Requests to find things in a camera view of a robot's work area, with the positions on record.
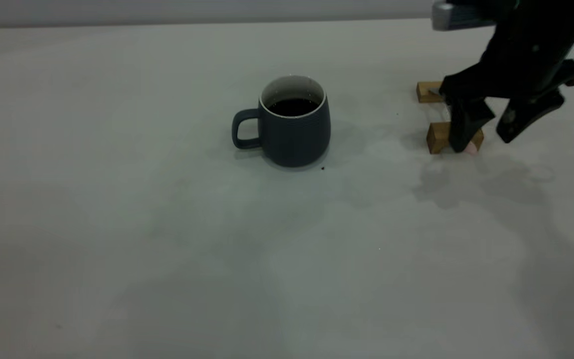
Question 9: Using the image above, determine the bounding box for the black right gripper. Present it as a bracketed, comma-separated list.
[438, 42, 574, 154]

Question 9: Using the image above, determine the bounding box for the pink handled metal spoon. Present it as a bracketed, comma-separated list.
[429, 88, 478, 155]

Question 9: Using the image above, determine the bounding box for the dark grey ceramic mug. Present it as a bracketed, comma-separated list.
[231, 75, 331, 168]

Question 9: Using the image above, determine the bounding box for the arched wooden block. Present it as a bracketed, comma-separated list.
[426, 121, 485, 155]

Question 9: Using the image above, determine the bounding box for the flat rectangular wooden block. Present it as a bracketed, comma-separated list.
[416, 81, 445, 104]

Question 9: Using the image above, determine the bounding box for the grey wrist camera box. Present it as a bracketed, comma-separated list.
[431, 0, 497, 31]

